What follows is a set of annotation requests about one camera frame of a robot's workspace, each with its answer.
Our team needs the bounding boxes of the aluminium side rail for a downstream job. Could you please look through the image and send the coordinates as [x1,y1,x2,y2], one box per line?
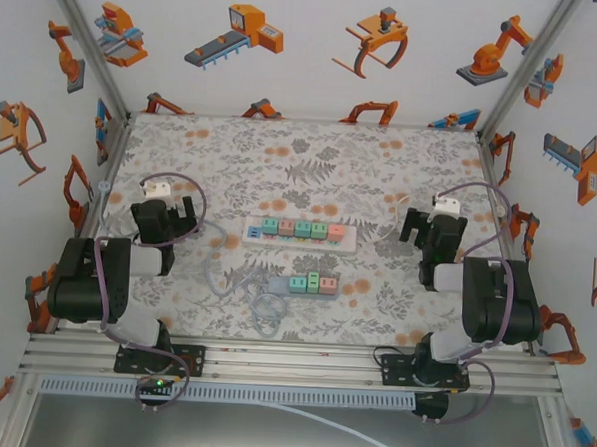
[464,130,550,357]
[70,111,136,249]

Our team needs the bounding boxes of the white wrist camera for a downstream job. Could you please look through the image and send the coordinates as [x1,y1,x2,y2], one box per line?
[431,192,462,221]
[137,177,175,203]

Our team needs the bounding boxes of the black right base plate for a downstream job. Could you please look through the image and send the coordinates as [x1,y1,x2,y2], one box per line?
[379,352,472,393]

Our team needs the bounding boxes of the grey-blue power strip cable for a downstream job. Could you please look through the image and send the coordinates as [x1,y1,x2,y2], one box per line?
[91,181,295,340]

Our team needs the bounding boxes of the white power strip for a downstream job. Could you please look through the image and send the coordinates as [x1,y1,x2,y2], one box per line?
[240,215,359,255]

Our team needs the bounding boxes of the aluminium front frame rail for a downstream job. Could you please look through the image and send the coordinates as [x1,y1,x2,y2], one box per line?
[17,327,566,402]

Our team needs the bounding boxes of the black box under base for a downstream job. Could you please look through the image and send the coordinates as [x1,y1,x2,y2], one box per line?
[411,389,451,426]

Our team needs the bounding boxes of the white plastic tube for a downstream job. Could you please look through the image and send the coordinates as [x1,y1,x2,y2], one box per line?
[261,401,420,447]

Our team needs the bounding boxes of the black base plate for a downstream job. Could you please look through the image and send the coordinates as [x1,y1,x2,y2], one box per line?
[379,352,472,393]
[113,340,208,379]

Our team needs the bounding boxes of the white slotted cable duct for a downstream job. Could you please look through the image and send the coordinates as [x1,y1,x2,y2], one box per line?
[36,373,419,414]

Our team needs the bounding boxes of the circuit board with green light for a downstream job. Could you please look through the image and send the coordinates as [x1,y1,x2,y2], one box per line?
[135,373,177,394]

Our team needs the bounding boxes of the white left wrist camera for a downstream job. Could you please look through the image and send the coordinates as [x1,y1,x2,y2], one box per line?
[137,177,175,203]

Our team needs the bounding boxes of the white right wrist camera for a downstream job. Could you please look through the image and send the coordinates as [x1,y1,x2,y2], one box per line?
[431,192,462,221]

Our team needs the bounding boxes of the floral tablecloth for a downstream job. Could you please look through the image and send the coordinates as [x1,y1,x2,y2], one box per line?
[75,107,541,356]

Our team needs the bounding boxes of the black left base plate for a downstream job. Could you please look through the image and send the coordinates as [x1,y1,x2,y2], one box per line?
[113,340,208,379]

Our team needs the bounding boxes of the grey metal base plate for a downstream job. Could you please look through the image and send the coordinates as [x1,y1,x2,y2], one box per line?
[15,391,560,447]

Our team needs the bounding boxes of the grey-blue power strip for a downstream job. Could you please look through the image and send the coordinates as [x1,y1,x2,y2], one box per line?
[267,274,342,300]

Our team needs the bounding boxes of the aluminium frame post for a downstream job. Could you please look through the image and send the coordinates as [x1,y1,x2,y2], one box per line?
[475,0,587,145]
[33,0,140,122]

